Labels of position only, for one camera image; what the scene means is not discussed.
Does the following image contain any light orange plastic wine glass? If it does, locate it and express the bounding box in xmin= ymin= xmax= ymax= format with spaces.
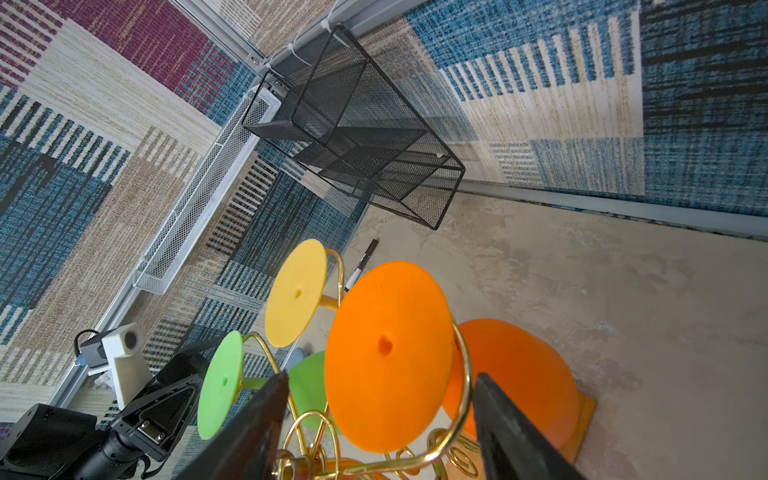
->
xmin=325 ymin=261 xmax=579 ymax=453

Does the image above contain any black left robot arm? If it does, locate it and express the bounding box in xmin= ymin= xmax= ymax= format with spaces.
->
xmin=1 ymin=336 xmax=224 ymax=479

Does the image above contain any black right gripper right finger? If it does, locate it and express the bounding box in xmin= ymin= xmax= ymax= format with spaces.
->
xmin=473 ymin=373 xmax=584 ymax=480

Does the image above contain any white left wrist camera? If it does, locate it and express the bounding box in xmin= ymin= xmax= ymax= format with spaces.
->
xmin=74 ymin=323 xmax=153 ymax=409

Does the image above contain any green plastic wine glass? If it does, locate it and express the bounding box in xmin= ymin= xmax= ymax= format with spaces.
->
xmin=197 ymin=331 xmax=327 ymax=440

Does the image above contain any yellow plastic wine glass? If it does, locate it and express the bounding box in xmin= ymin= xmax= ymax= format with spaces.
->
xmin=265 ymin=239 xmax=345 ymax=348

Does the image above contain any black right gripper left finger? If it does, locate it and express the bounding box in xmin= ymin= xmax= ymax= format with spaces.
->
xmin=178 ymin=372 xmax=289 ymax=480

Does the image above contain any black mesh shelf rack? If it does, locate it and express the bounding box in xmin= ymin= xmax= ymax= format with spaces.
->
xmin=242 ymin=25 xmax=465 ymax=230

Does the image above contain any gold wire wine glass rack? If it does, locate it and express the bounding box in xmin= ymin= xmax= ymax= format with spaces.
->
xmin=242 ymin=247 xmax=598 ymax=480

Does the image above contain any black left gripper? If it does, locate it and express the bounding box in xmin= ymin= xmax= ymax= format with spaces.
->
xmin=110 ymin=338 xmax=221 ymax=462

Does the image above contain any black marker pen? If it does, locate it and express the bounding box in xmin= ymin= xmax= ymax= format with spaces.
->
xmin=344 ymin=238 xmax=379 ymax=292

